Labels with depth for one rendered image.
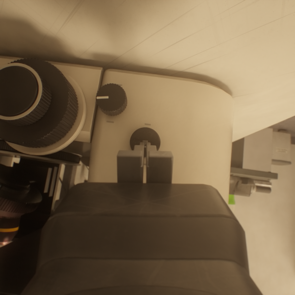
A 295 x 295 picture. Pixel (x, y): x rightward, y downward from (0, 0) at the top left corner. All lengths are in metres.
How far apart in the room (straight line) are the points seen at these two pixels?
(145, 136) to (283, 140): 3.06
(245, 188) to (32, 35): 0.70
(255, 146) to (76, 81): 2.48
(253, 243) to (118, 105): 3.21
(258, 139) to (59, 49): 2.52
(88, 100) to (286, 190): 3.37
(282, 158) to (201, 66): 2.98
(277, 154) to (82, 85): 2.99
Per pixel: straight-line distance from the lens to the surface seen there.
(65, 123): 0.16
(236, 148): 0.74
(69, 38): 0.19
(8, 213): 0.29
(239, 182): 0.75
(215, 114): 0.19
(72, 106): 0.17
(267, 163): 2.65
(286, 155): 3.18
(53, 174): 0.38
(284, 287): 3.68
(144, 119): 0.18
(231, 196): 0.73
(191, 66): 0.19
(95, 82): 0.19
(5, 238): 0.32
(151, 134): 0.16
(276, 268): 3.55
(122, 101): 0.17
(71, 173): 0.81
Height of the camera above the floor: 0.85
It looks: 9 degrees down
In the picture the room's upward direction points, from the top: 172 degrees counter-clockwise
